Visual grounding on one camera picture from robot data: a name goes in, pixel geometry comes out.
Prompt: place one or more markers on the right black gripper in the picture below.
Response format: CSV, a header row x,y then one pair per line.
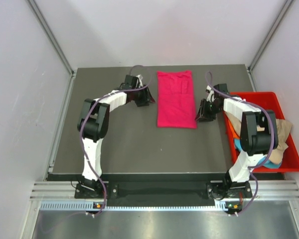
x,y
203,116

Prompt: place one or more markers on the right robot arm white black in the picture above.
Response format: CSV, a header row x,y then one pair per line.
x,y
258,137

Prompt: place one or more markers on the pink t shirt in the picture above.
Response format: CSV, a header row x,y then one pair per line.
x,y
175,100

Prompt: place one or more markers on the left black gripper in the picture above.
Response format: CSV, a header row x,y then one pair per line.
x,y
147,98

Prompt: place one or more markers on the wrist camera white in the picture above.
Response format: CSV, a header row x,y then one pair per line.
x,y
139,81
210,94

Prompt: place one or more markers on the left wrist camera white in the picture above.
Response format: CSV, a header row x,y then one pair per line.
x,y
139,81

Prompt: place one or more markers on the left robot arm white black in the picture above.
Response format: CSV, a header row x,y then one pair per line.
x,y
93,126

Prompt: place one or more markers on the orange t shirt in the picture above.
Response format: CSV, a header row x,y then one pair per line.
x,y
235,128

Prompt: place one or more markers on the slotted cable duct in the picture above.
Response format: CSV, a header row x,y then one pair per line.
x,y
96,206

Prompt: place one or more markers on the aluminium frame rail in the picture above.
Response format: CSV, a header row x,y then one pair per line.
x,y
265,190

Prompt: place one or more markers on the blue t shirt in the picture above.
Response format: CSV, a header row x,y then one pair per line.
x,y
269,164

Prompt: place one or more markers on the beige t shirt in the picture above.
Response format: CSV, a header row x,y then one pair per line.
x,y
283,128

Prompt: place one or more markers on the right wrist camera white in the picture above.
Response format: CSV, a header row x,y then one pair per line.
x,y
210,94

